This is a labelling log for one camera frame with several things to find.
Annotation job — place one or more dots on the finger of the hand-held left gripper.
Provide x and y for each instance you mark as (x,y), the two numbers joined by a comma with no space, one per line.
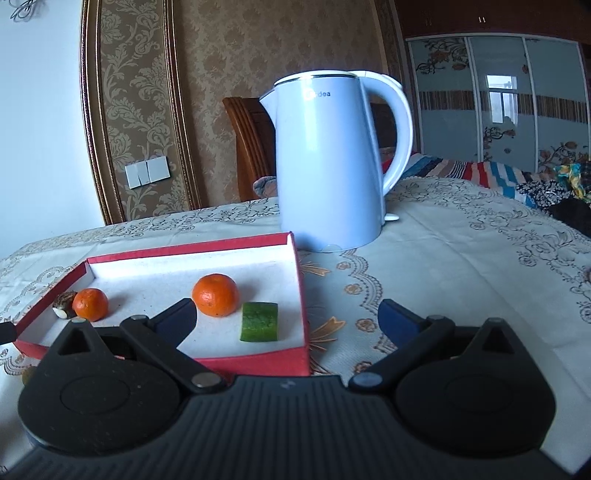
(7,333)

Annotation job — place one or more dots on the green cucumber piece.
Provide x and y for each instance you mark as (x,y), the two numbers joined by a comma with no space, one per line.
(258,322)

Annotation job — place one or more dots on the red shallow cardboard box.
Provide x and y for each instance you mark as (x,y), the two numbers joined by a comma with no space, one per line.
(152,272)

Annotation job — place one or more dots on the pink quilted pillow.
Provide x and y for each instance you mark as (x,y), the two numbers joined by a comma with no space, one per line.
(265,187)

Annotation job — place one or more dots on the striped bed blanket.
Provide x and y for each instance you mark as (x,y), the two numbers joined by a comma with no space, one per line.
(485,173)

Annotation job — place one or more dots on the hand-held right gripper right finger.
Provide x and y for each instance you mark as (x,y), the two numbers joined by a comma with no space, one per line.
(397,323)

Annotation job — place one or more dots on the dark patterned clothing pile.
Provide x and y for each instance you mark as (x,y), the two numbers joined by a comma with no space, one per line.
(545,191)

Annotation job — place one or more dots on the wooden chair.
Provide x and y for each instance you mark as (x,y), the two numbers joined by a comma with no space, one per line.
(249,138)

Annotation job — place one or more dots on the floral glass door wardrobe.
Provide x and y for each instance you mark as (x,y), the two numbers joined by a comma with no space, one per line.
(443,92)

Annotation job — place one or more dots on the white wall light switch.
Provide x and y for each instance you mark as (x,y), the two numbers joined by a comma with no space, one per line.
(147,172)

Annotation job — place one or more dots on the gold wall moulding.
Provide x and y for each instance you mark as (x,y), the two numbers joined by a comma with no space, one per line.
(92,115)

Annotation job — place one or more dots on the white electric kettle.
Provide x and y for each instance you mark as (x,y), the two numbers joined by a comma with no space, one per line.
(323,161)

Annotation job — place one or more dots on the rounded eggplant end piece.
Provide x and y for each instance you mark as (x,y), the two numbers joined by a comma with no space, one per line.
(64,307)

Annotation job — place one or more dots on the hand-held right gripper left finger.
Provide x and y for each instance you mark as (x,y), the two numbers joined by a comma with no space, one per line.
(178,321)

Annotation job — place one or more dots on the orange mandarin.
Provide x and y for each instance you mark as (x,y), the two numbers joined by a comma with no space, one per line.
(91,304)
(215,295)

